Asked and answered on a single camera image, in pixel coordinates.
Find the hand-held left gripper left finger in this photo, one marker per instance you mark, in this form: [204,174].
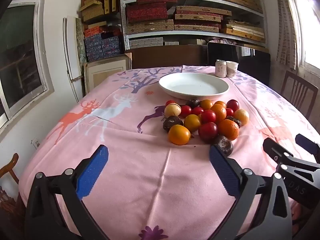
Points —
[92,172]

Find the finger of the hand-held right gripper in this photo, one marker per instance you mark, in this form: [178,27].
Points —
[275,148]
[308,143]

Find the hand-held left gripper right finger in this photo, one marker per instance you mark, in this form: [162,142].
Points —
[222,170]

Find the dark water chestnut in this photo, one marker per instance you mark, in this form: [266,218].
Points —
[233,120]
[223,143]
[172,123]
[193,103]

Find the pale yellow round fruit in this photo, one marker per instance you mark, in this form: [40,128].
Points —
[241,116]
[172,110]

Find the group of oranges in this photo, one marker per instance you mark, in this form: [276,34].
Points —
[179,134]

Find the white round plate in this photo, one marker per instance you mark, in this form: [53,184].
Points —
[195,85]

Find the pink deer print tablecloth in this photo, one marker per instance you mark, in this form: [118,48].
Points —
[140,160]

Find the dark wooden slatted chair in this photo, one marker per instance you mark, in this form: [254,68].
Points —
[297,92]

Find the brown curved wooden chair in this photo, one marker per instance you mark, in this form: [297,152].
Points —
[10,170]

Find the white paper cup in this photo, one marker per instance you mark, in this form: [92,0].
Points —
[232,69]

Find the beige framed picture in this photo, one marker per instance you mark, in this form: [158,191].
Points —
[105,72]

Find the bright window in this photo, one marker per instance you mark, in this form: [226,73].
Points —
[311,30]

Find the white leaning board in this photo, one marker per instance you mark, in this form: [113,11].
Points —
[70,52]

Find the dark brown wooden board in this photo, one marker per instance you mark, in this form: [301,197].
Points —
[170,56]

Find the pile of blue patterned boxes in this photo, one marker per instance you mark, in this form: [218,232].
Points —
[102,45]

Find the white framed window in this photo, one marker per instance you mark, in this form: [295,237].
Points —
[20,62]

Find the stacks of woven flat boxes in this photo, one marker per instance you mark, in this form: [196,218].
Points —
[150,26]

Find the white metal shelf rack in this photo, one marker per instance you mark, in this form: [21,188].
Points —
[123,17]

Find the white wall socket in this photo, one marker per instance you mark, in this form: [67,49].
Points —
[35,143]

